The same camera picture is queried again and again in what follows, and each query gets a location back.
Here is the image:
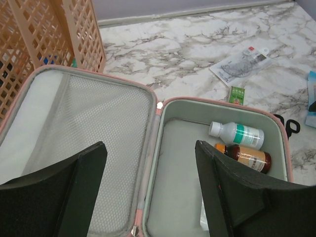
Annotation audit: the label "pink medicine kit case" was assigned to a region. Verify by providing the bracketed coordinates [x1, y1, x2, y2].
[0, 66, 293, 237]

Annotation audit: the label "metal scissors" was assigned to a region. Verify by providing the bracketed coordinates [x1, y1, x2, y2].
[274, 114, 301, 140]

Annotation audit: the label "long white packaged strip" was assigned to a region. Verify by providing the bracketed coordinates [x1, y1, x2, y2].
[209, 46, 272, 86]

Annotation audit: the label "orange mesh file organizer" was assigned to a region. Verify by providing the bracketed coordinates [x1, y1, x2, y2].
[0, 0, 106, 120]

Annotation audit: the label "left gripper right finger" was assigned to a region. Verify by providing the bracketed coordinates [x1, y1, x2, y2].
[195, 140, 316, 237]

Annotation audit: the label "white medicine bottle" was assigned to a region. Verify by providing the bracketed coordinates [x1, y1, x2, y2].
[208, 121, 265, 150]

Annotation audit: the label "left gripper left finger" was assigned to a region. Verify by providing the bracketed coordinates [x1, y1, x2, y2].
[0, 142, 108, 237]

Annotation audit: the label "blue packet plastic bag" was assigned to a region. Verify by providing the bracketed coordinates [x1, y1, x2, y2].
[305, 71, 316, 128]

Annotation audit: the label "small green box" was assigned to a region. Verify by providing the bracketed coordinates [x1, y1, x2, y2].
[228, 86, 245, 105]

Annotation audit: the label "brown bottle orange cap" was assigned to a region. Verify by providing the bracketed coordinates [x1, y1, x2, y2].
[214, 143, 272, 174]

